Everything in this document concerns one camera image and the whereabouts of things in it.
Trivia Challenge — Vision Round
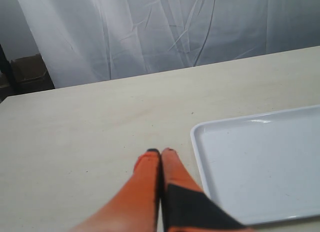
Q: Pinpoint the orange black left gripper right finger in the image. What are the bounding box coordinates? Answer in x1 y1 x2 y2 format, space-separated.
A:
161 148 248 231

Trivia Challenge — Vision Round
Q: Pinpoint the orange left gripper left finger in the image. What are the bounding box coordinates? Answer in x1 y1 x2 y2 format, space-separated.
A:
70 149 162 231

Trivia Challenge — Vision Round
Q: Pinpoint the white rectangular plastic tray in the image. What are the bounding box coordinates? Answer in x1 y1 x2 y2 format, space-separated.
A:
190 105 320 225

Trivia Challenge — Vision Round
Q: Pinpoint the brown cardboard box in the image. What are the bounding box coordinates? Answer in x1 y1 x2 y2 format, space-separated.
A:
10 54 55 94

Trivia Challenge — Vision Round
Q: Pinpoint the white wrinkled backdrop curtain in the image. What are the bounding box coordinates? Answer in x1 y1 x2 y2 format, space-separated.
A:
18 0 320 88

